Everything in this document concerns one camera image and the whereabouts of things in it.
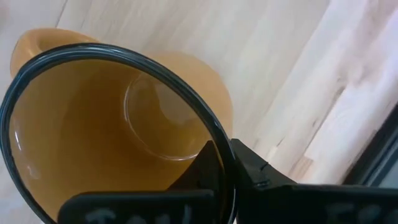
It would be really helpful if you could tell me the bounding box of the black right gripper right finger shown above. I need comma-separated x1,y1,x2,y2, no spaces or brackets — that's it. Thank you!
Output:
231,138,398,224

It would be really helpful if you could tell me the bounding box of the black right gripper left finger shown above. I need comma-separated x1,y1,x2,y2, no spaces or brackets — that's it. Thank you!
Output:
57,139,223,224

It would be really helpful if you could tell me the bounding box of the yellow mug with dark rim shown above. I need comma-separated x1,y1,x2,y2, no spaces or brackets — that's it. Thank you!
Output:
0,27,237,224

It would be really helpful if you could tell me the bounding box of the black aluminium table frame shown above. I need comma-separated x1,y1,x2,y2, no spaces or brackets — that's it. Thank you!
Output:
343,104,398,189

